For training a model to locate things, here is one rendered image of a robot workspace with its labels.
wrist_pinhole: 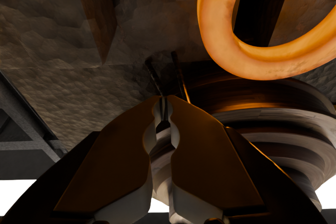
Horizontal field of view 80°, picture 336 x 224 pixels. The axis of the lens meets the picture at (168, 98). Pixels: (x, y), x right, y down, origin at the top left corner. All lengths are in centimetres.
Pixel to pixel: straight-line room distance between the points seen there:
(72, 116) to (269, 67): 48
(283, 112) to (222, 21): 17
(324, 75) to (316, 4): 23
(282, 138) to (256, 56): 14
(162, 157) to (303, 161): 22
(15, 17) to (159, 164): 29
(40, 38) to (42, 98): 34
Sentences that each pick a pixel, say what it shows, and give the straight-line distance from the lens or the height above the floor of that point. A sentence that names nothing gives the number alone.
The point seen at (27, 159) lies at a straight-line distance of 963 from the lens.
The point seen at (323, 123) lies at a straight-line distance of 39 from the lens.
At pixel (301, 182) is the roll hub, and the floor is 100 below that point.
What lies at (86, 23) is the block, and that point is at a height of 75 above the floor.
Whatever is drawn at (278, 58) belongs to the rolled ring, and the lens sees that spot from 28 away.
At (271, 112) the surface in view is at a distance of 32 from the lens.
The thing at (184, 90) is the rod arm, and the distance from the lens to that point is 29.
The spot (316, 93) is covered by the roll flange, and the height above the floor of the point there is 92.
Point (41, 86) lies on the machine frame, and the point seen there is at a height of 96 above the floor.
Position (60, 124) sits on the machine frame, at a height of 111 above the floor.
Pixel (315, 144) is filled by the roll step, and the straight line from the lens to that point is 40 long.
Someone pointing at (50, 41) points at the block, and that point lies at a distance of 23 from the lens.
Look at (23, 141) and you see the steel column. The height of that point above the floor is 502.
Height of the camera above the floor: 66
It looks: 47 degrees up
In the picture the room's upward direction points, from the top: 176 degrees clockwise
